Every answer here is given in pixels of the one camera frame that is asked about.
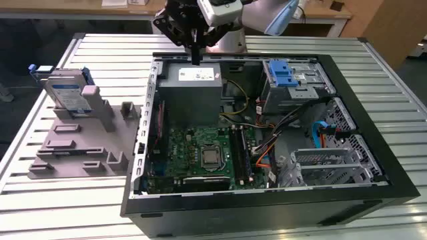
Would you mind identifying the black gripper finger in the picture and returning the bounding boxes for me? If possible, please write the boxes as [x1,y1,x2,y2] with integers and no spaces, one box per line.
[196,22,235,66]
[152,9,199,66]

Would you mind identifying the hard disk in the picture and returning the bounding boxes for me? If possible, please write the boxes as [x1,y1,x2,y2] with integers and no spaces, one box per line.
[28,64,94,116]

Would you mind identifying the metal disk bay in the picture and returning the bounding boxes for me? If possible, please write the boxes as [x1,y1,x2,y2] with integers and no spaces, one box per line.
[289,147,385,187]

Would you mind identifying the wooden desk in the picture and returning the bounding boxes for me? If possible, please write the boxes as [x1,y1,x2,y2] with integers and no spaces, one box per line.
[0,0,355,35]

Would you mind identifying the blue drive latch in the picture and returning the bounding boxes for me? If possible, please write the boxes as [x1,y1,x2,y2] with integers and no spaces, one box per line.
[269,59,299,88]

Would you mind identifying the grey power supply unit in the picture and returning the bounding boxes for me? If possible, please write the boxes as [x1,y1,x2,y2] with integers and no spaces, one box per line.
[156,62,225,127]

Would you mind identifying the metal optical drive cage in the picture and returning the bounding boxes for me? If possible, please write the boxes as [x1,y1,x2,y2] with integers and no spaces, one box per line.
[259,59,337,116]

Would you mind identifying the green motherboard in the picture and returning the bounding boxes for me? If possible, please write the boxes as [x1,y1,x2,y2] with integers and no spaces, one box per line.
[146,126,269,194]

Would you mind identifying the RAM stick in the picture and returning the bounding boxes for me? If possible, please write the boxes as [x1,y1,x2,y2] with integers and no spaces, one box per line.
[238,125,254,181]

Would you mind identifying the silver CPU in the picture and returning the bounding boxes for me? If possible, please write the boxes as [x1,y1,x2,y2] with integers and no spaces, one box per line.
[202,149,222,165]

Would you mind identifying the grey parts rack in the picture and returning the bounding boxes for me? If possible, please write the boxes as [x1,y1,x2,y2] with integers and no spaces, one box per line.
[28,85,142,180]

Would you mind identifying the wooden cabinet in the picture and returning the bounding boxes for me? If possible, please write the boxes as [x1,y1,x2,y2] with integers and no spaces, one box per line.
[342,0,427,70]

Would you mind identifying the CPU socket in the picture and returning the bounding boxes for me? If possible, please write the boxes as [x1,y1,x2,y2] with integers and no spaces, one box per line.
[198,143,227,173]

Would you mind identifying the grey table leg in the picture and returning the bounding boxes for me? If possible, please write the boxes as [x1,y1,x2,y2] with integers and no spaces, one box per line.
[0,82,15,102]

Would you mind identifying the black graphics card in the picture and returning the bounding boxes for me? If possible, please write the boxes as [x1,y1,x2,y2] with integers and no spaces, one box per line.
[146,174,233,195]

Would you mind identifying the black PC case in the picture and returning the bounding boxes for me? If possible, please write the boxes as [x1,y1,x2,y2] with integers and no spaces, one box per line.
[119,51,422,238]

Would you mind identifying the yellow wires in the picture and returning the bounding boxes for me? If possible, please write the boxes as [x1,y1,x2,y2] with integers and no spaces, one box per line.
[219,79,251,116]

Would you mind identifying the thin red wire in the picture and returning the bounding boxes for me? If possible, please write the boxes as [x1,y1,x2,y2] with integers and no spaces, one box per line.
[158,100,166,141]

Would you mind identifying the black cable bundle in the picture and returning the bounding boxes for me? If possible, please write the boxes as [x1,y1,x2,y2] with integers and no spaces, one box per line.
[253,98,330,153]

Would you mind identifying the blue data wire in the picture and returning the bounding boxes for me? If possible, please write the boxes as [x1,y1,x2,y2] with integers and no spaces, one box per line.
[311,120,335,148]

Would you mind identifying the orange wire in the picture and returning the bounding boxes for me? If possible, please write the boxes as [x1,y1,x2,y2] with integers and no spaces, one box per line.
[255,154,273,168]

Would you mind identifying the power wire black connector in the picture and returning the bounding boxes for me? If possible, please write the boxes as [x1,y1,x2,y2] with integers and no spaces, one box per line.
[318,128,357,149]

